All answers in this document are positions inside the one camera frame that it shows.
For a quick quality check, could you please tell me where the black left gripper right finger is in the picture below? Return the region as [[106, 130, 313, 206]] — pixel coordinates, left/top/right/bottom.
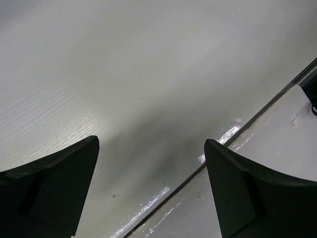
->
[[204, 139, 317, 238]]

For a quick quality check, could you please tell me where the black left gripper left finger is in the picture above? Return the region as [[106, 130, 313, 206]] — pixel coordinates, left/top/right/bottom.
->
[[0, 136, 100, 238]]

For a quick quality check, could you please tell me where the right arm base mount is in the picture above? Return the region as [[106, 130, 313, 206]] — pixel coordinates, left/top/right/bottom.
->
[[300, 75, 317, 116]]

